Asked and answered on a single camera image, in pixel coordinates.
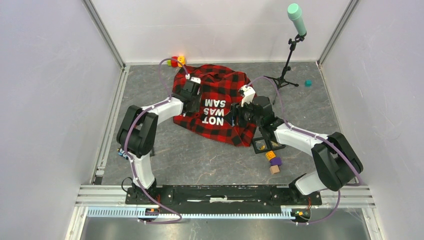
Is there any black square frame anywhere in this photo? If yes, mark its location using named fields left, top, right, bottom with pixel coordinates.
left=252, top=137, right=271, bottom=154
left=270, top=141, right=286, bottom=151

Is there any owl toy block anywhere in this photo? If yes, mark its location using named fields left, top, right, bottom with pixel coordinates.
left=117, top=148, right=128, bottom=160

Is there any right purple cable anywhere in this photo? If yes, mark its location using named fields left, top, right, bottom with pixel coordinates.
left=246, top=76, right=363, bottom=226

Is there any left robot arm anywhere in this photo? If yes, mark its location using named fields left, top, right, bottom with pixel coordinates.
left=116, top=77, right=201, bottom=204

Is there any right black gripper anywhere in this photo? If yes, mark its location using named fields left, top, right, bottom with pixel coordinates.
left=223, top=97, right=263, bottom=127

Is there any round holographic badge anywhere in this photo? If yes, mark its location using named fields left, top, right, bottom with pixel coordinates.
left=255, top=141, right=266, bottom=150

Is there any wooden cube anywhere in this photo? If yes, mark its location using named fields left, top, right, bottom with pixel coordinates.
left=269, top=165, right=280, bottom=175

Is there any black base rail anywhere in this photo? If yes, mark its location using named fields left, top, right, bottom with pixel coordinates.
left=125, top=184, right=323, bottom=215

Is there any purple cable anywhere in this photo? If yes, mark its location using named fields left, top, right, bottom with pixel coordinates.
left=123, top=58, right=184, bottom=225
left=246, top=76, right=363, bottom=226

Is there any teal small cube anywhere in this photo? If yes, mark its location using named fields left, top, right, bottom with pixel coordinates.
left=304, top=79, right=313, bottom=87

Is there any black tripod mic stand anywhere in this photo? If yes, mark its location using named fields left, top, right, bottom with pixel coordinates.
left=264, top=34, right=306, bottom=105

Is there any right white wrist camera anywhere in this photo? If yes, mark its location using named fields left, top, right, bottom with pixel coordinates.
left=238, top=85, right=256, bottom=107

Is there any yellow toy brick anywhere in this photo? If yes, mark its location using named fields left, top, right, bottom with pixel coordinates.
left=265, top=150, right=276, bottom=161

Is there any gold brooch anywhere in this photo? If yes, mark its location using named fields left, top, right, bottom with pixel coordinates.
left=271, top=141, right=281, bottom=148

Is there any purple toy brick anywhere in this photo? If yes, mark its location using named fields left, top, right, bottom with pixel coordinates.
left=269, top=157, right=282, bottom=166

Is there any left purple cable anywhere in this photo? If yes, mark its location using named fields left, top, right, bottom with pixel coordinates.
left=123, top=58, right=184, bottom=225

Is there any mint green microphone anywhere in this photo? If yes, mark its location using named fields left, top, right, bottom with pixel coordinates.
left=287, top=3, right=307, bottom=37

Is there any red cylinder block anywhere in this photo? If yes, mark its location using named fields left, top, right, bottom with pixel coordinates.
left=171, top=56, right=178, bottom=68

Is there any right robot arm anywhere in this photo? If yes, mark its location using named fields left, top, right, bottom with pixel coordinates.
left=229, top=96, right=364, bottom=204

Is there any red black plaid shirt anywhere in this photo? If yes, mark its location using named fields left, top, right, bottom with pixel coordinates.
left=172, top=64, right=257, bottom=147

